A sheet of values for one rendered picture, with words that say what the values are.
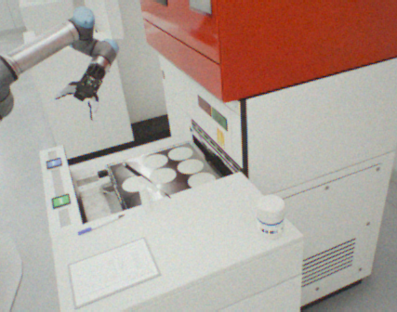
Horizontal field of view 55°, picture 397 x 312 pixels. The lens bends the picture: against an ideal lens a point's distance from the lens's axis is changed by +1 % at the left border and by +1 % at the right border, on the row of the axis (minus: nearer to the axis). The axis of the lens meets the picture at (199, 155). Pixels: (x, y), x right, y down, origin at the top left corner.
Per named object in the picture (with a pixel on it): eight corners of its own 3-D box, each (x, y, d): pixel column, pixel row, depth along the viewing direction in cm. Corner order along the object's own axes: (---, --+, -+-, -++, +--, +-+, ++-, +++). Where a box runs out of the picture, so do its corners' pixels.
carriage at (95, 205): (99, 180, 152) (97, 175, 150) (119, 239, 123) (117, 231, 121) (78, 187, 149) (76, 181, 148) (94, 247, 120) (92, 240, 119)
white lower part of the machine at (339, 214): (279, 199, 265) (282, 87, 221) (369, 285, 199) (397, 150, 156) (185, 233, 244) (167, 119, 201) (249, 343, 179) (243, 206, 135)
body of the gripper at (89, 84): (78, 81, 138) (92, 58, 144) (72, 91, 144) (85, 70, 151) (98, 92, 141) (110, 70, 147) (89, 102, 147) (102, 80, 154)
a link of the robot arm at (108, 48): (99, 45, 160) (118, 55, 162) (88, 64, 154) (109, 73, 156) (102, 32, 154) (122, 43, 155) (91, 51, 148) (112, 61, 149)
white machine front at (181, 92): (172, 117, 202) (161, 41, 180) (249, 202, 136) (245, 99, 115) (166, 119, 201) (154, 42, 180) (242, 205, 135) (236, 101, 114)
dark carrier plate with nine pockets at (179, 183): (189, 143, 161) (189, 142, 161) (225, 185, 134) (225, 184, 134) (109, 167, 152) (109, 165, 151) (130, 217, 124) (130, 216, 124)
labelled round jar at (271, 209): (274, 218, 107) (274, 191, 102) (289, 233, 101) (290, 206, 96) (252, 227, 105) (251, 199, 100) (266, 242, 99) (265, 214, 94)
